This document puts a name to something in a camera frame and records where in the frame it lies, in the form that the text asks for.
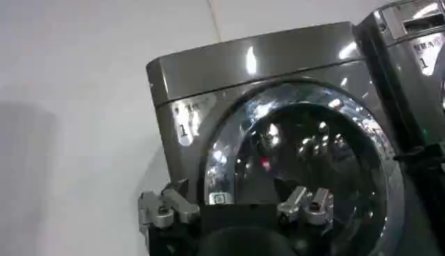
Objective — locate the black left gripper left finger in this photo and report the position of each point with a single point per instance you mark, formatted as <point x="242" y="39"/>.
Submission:
<point x="163" y="212"/>

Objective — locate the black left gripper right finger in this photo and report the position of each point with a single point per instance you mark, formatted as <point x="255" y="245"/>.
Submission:
<point x="314" y="208"/>

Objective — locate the round glass dryer door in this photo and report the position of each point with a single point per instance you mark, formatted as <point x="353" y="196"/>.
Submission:
<point x="313" y="153"/>

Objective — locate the small silver door latch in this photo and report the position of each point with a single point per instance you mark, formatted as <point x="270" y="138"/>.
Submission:
<point x="220" y="198"/>

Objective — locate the white number label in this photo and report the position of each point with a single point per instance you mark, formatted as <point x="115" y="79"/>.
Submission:
<point x="186" y="120"/>
<point x="426" y="52"/>

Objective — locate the black door hinge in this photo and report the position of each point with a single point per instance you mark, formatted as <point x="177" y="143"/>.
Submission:
<point x="422" y="156"/>

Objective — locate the grey dryer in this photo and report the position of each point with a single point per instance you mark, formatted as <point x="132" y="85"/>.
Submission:
<point x="403" y="104"/>
<point x="215" y="69"/>

